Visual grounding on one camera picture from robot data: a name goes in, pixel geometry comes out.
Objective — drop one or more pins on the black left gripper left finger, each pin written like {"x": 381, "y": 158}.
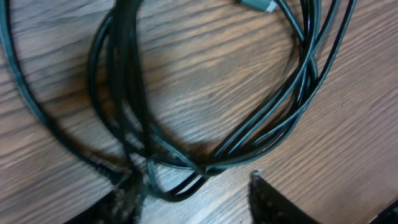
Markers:
{"x": 121, "y": 206}

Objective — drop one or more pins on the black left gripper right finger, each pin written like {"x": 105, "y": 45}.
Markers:
{"x": 268, "y": 206}

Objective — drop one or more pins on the black USB cable thick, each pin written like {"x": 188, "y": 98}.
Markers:
{"x": 117, "y": 93}

